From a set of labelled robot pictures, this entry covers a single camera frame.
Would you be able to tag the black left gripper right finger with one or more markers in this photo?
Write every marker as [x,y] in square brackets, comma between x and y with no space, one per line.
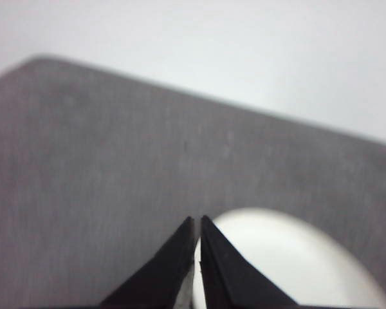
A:
[231,280]

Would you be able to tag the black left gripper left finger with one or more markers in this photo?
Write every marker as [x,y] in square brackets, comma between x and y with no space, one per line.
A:
[161,277]

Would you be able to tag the white round plate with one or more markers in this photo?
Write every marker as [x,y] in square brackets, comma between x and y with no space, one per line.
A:
[296,257]

